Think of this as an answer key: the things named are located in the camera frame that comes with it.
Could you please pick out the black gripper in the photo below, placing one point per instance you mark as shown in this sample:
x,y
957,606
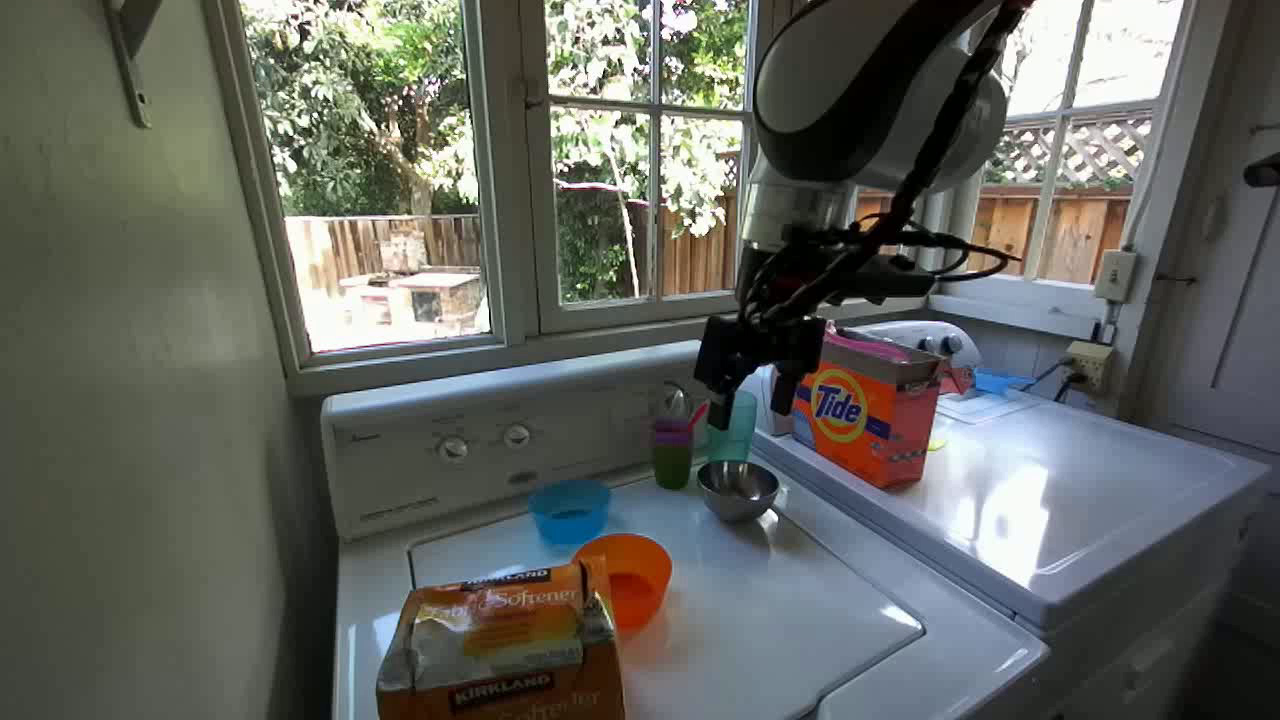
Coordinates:
x,y
778,311

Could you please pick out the silver metal bowl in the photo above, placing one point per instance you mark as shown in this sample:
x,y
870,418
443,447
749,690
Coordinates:
x,y
739,490

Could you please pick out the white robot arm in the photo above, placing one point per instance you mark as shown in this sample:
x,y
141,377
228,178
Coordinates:
x,y
856,111

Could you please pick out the orange plastic bowl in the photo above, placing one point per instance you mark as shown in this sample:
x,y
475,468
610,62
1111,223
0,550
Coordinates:
x,y
639,577

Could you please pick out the teal plastic cup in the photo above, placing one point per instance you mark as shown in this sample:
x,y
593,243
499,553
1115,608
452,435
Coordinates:
x,y
734,443

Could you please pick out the green cup with purple rim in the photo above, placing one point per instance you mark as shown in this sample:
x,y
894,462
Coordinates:
x,y
670,448

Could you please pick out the orange Tide detergent box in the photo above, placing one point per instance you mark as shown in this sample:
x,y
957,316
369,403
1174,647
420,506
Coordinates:
x,y
870,409

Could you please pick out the white washing machine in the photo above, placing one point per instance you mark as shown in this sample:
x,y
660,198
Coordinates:
x,y
504,553

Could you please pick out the washer control dial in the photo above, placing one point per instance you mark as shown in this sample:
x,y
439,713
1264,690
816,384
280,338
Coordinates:
x,y
518,436

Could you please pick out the Kirkland cardboard box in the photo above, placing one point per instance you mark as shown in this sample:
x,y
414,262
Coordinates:
x,y
527,647

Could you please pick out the white dryer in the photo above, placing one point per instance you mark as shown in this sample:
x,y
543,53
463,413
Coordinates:
x,y
1102,536

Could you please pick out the white window frame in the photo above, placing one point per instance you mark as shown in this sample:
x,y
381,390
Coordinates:
x,y
488,175

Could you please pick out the white wall outlet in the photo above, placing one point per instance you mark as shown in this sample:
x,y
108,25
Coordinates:
x,y
1115,283

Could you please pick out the metal wall bracket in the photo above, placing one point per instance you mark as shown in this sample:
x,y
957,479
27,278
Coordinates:
x,y
128,25

